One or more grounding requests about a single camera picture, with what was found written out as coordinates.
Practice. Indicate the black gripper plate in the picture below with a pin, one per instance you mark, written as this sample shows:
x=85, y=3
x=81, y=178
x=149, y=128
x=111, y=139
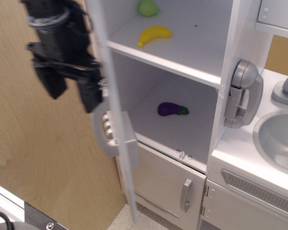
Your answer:
x=85, y=70

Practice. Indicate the white fridge door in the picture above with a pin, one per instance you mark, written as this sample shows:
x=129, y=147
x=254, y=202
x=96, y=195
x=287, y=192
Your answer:
x=103, y=54

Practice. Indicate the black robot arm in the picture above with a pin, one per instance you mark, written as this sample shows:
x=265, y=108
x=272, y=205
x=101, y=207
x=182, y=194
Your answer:
x=62, y=50

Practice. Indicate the grey ice dispenser box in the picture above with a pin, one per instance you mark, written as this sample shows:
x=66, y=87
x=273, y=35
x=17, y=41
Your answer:
x=130, y=141

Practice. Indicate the purple toy eggplant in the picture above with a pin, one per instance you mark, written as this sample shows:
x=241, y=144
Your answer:
x=167, y=108

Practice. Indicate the yellow toy banana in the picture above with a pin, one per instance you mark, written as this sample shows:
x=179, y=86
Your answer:
x=152, y=33

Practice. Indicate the green toy pear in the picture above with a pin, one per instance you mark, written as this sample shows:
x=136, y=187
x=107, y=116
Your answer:
x=148, y=8

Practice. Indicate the black base with screw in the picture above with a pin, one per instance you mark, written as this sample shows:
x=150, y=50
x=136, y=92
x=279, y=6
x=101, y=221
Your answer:
x=33, y=220

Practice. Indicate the white freezer door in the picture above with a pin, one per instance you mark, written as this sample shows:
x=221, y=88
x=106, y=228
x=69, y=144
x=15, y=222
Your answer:
x=158, y=182

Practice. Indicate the grey toy phone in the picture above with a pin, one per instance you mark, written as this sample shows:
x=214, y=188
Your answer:
x=245, y=95

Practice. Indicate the white oven door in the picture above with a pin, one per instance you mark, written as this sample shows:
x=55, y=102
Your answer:
x=229, y=210

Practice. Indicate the grey toy sink basin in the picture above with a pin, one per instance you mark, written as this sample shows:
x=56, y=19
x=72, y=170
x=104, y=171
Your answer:
x=270, y=137

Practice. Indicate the white upper microwave cabinet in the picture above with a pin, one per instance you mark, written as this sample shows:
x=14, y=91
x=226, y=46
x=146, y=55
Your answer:
x=273, y=17

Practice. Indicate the grey oven vent grille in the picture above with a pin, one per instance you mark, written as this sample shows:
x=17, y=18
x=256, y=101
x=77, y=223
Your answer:
x=255, y=190

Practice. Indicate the aluminium frame rail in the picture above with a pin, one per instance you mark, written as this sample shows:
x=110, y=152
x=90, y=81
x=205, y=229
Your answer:
x=11, y=205

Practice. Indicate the grey freezer door handle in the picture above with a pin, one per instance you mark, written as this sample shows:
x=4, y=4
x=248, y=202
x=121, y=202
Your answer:
x=184, y=201

